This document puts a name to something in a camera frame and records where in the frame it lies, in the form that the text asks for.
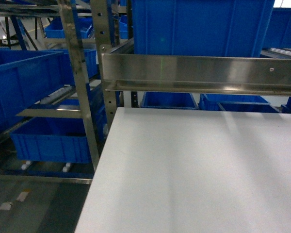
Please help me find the blue bin under shelf centre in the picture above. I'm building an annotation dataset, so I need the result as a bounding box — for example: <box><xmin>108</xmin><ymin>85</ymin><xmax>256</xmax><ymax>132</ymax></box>
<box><xmin>140</xmin><ymin>92</ymin><xmax>198</xmax><ymax>110</ymax></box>

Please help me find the blue bin under shelf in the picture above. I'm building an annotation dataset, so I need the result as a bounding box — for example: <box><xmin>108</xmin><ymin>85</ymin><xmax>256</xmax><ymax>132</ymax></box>
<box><xmin>199</xmin><ymin>94</ymin><xmax>280</xmax><ymax>113</ymax></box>
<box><xmin>140</xmin><ymin>92</ymin><xmax>198</xmax><ymax>110</ymax></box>

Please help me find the blue bin under shelf left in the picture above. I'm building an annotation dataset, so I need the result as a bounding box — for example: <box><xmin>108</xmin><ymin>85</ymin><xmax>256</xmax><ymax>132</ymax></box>
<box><xmin>199</xmin><ymin>94</ymin><xmax>280</xmax><ymax>113</ymax></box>

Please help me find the blue bin on roller shelf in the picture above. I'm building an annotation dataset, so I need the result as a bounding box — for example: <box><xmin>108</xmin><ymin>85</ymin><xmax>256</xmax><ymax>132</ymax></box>
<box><xmin>131</xmin><ymin>0</ymin><xmax>274</xmax><ymax>57</ymax></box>

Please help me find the stainless steel left shelf rack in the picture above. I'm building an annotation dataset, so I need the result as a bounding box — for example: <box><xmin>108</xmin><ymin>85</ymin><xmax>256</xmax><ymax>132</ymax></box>
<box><xmin>0</xmin><ymin>0</ymin><xmax>124</xmax><ymax>184</ymax></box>

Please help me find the stainless steel roller shelf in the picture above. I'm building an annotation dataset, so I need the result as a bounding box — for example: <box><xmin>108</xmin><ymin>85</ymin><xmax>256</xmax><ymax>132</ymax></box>
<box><xmin>99</xmin><ymin>39</ymin><xmax>291</xmax><ymax>96</ymax></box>

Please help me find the lower left blue bin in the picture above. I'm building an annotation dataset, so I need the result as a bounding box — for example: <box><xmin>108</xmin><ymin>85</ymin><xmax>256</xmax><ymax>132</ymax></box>
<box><xmin>10</xmin><ymin>117</ymin><xmax>91</xmax><ymax>164</ymax></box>

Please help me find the large blue left container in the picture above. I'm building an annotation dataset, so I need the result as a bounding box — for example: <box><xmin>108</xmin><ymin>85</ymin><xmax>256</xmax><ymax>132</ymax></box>
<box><xmin>0</xmin><ymin>49</ymin><xmax>64</xmax><ymax>124</ymax></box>

